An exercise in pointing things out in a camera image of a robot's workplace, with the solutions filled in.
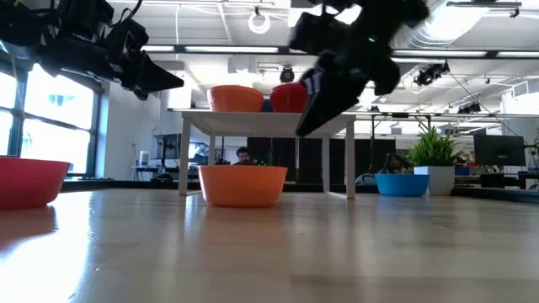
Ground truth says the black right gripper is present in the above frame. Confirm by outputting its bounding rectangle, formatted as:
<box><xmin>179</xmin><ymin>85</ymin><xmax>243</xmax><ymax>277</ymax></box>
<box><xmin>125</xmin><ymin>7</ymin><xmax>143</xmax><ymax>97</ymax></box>
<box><xmin>295</xmin><ymin>37</ymin><xmax>401</xmax><ymax>136</ymax></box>

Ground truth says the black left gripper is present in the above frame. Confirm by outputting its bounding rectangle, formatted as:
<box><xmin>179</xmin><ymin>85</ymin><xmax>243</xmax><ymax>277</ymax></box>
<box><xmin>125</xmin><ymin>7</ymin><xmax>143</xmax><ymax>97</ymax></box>
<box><xmin>104</xmin><ymin>20</ymin><xmax>185</xmax><ymax>101</ymax></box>

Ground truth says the red plastic mini bowl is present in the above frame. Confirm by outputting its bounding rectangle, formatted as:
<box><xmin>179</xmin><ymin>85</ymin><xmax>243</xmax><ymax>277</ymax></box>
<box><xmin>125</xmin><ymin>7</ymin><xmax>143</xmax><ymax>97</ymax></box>
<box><xmin>269</xmin><ymin>82</ymin><xmax>310</xmax><ymax>114</ymax></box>
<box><xmin>0</xmin><ymin>157</ymin><xmax>72</xmax><ymax>210</ymax></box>

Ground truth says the orange plastic mini bowl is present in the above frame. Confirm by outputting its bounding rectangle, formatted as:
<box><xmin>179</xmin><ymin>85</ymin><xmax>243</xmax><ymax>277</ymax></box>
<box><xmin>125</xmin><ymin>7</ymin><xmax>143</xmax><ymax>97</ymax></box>
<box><xmin>206</xmin><ymin>84</ymin><xmax>265</xmax><ymax>114</ymax></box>
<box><xmin>196</xmin><ymin>164</ymin><xmax>290</xmax><ymax>208</ymax></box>

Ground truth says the black computer monitor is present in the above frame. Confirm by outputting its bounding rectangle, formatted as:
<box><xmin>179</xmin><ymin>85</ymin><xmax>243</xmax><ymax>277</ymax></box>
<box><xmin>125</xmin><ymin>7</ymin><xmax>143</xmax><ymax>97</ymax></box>
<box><xmin>162</xmin><ymin>133</ymin><xmax>183</xmax><ymax>160</ymax></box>
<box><xmin>473</xmin><ymin>134</ymin><xmax>527</xmax><ymax>167</ymax></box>

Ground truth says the white perforated metal shelf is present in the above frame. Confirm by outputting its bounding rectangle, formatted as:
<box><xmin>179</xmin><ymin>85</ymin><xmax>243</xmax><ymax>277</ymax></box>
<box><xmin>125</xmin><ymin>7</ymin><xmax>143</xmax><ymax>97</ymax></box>
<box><xmin>168</xmin><ymin>108</ymin><xmax>357</xmax><ymax>199</ymax></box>

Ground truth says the long ceiling light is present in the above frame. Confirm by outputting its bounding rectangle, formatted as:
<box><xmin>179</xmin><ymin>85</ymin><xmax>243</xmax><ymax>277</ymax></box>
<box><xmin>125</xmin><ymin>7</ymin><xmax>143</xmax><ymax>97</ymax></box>
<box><xmin>391</xmin><ymin>50</ymin><xmax>489</xmax><ymax>58</ymax></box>
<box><xmin>142</xmin><ymin>45</ymin><xmax>281</xmax><ymax>54</ymax></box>

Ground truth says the person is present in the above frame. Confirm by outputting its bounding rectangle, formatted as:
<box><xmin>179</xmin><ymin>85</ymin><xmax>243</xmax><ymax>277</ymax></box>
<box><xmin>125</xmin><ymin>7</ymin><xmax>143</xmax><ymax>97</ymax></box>
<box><xmin>232</xmin><ymin>146</ymin><xmax>253</xmax><ymax>167</ymax></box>
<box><xmin>378</xmin><ymin>152</ymin><xmax>412</xmax><ymax>175</ymax></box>

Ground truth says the black ceiling spotlight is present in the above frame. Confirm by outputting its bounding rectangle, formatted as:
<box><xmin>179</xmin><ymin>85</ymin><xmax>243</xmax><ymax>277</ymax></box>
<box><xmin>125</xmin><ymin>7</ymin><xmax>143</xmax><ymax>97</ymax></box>
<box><xmin>414</xmin><ymin>61</ymin><xmax>451</xmax><ymax>88</ymax></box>

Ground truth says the green potted plant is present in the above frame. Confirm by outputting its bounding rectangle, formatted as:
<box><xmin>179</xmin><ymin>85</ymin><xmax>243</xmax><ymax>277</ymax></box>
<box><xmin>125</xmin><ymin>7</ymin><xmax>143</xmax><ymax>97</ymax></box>
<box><xmin>406</xmin><ymin>125</ymin><xmax>467</xmax><ymax>197</ymax></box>

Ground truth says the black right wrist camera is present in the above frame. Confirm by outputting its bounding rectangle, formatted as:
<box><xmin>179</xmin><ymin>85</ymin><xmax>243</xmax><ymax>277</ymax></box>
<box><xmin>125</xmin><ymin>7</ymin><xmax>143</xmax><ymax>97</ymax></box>
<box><xmin>288</xmin><ymin>11</ymin><xmax>338</xmax><ymax>56</ymax></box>

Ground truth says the white ceiling ring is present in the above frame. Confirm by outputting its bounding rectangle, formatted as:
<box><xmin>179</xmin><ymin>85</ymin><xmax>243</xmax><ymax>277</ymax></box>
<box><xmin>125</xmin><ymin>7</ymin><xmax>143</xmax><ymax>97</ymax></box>
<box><xmin>247</xmin><ymin>11</ymin><xmax>272</xmax><ymax>35</ymax></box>

